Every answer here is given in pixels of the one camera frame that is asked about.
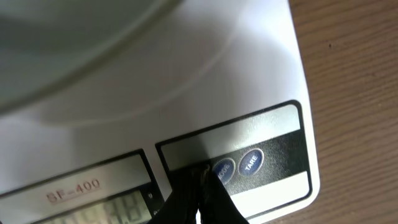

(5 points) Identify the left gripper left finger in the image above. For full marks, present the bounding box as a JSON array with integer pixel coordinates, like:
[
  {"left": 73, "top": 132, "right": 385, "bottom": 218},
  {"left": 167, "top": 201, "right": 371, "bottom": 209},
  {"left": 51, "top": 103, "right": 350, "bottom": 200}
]
[{"left": 148, "top": 168, "right": 202, "bottom": 224}]

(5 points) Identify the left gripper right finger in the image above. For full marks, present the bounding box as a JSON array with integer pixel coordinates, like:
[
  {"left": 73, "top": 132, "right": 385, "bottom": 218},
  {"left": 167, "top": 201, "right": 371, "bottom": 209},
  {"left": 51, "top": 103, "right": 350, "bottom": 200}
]
[{"left": 198, "top": 166, "right": 249, "bottom": 224}]

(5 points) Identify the white digital kitchen scale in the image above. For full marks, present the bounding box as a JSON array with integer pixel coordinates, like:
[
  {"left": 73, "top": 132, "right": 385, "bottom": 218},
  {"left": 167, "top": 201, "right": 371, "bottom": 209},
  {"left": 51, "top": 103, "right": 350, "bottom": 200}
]
[{"left": 1, "top": 0, "right": 320, "bottom": 223}]

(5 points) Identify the light grey bowl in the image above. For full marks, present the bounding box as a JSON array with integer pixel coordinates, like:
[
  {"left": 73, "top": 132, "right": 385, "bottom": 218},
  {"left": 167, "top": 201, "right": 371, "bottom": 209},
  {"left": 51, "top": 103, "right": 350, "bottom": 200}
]
[{"left": 1, "top": 0, "right": 176, "bottom": 114}]

